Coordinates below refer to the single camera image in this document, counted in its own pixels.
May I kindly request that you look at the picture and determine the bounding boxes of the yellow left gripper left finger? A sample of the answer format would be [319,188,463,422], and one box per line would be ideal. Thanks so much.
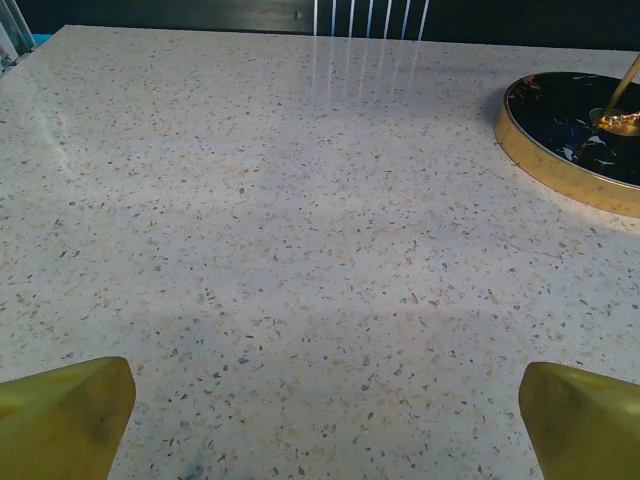
[0,356,137,480]

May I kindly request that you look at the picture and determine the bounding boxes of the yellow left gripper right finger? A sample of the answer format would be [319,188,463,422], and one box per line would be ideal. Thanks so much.
[518,362,640,480]

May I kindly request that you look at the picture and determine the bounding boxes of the gold wire glass rack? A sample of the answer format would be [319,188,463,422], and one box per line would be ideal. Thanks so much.
[493,49,640,218]

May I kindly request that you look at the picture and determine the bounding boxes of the aluminium frame post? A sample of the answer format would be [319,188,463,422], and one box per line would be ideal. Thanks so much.
[0,0,36,71]

